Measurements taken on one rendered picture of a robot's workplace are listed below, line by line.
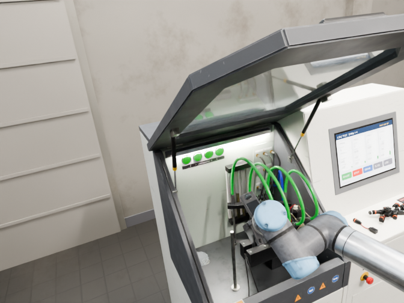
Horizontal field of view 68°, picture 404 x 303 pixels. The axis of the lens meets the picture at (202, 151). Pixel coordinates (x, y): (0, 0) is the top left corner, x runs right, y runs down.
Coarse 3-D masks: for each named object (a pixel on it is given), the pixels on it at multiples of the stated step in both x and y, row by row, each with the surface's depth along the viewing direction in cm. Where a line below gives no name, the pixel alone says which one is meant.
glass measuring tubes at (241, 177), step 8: (240, 168) 156; (248, 168) 159; (240, 176) 161; (248, 176) 161; (240, 184) 163; (240, 192) 165; (240, 200) 167; (232, 216) 166; (240, 216) 169; (248, 216) 170; (232, 224) 167
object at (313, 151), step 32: (352, 96) 159; (384, 96) 159; (288, 128) 155; (320, 128) 146; (320, 160) 148; (320, 192) 150; (352, 192) 158; (384, 192) 167; (352, 288) 143; (384, 288) 155
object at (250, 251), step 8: (248, 240) 147; (240, 248) 148; (248, 248) 145; (256, 248) 142; (264, 248) 141; (248, 256) 141; (256, 256) 140; (264, 256) 142; (272, 256) 145; (256, 264) 142; (272, 264) 147; (280, 264) 149
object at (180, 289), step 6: (174, 270) 165; (174, 276) 171; (180, 282) 155; (180, 288) 160; (180, 294) 165; (186, 294) 146; (342, 294) 142; (180, 300) 171; (186, 300) 151; (342, 300) 143
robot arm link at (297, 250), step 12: (288, 228) 72; (300, 228) 76; (312, 228) 75; (276, 240) 72; (288, 240) 71; (300, 240) 71; (312, 240) 72; (276, 252) 73; (288, 252) 70; (300, 252) 70; (312, 252) 71; (288, 264) 70; (300, 264) 69; (312, 264) 69; (300, 276) 69
